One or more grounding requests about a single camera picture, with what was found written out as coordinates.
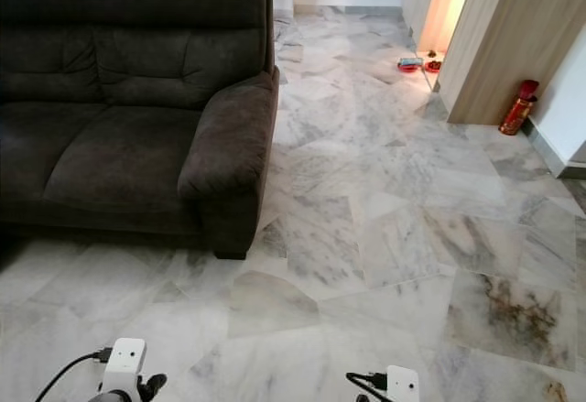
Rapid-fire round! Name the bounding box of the dark brown fabric sofa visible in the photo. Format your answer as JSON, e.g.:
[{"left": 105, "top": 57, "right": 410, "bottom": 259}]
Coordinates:
[{"left": 0, "top": 0, "right": 281, "bottom": 261}]

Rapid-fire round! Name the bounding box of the red bowl with grey lid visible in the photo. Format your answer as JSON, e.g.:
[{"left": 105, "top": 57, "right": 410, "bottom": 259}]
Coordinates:
[{"left": 397, "top": 57, "right": 425, "bottom": 74}]

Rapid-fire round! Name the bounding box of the red gold patterned canister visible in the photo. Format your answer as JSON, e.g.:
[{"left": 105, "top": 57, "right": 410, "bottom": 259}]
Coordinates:
[{"left": 498, "top": 79, "right": 541, "bottom": 137}]

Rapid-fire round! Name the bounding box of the light wooden cabinet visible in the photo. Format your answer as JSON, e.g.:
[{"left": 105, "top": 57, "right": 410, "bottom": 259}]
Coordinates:
[{"left": 401, "top": 0, "right": 586, "bottom": 127}]

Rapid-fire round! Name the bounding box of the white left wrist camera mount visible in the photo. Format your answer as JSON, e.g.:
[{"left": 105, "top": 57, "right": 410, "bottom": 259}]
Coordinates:
[{"left": 100, "top": 337, "right": 148, "bottom": 397}]

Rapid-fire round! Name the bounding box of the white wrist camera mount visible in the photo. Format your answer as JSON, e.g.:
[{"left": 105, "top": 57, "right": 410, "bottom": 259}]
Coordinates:
[
  {"left": 384, "top": 364, "right": 421, "bottom": 402},
  {"left": 100, "top": 337, "right": 148, "bottom": 397}
]

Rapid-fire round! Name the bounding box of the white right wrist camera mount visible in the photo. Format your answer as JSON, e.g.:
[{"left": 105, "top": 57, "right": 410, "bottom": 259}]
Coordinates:
[{"left": 384, "top": 364, "right": 421, "bottom": 402}]

